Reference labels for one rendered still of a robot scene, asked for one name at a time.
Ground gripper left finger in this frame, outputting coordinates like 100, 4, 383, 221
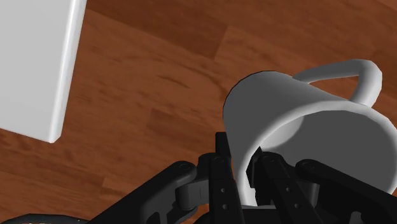
89, 131, 246, 224

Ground dark grey round dish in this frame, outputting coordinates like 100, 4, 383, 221
0, 213, 89, 224

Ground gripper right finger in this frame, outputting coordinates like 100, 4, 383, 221
246, 148, 397, 224

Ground white furniture panel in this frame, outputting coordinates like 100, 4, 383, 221
0, 0, 88, 144

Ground white mug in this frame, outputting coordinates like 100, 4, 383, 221
222, 59, 397, 207

